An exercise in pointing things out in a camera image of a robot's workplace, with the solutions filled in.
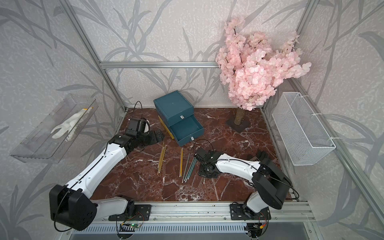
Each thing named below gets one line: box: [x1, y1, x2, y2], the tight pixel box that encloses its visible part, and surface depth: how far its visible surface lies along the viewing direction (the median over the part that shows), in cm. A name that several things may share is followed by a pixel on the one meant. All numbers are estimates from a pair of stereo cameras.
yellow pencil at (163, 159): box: [158, 144, 168, 174], surface depth 95 cm
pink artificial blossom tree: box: [215, 16, 312, 134], surface depth 68 cm
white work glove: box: [50, 107, 93, 142], surface depth 68 cm
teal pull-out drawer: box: [169, 114, 205, 147], surface depth 93 cm
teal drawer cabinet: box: [153, 90, 195, 126], surface depth 95 cm
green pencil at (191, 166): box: [184, 156, 197, 183], surface depth 89 cm
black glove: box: [255, 150, 271, 165], surface depth 95 cm
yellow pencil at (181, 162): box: [179, 147, 184, 178], surface depth 93 cm
